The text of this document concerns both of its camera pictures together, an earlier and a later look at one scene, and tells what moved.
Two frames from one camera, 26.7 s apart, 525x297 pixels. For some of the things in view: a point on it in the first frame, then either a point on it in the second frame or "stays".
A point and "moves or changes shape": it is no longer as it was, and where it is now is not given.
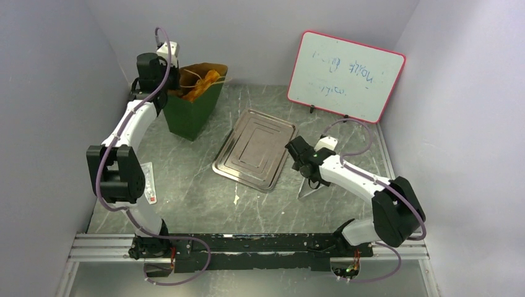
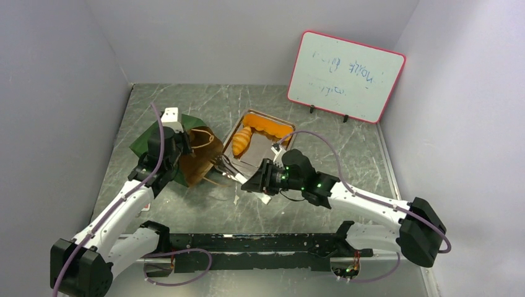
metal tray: (255, 151) stays
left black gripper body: (173, 82) → (181, 146)
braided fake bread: (201, 85) → (264, 124)
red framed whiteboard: (344, 77) stays
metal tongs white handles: (305, 188) moves or changes shape
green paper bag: (188, 106) → (205, 144)
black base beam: (200, 252) stays
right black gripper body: (323, 182) → (273, 177)
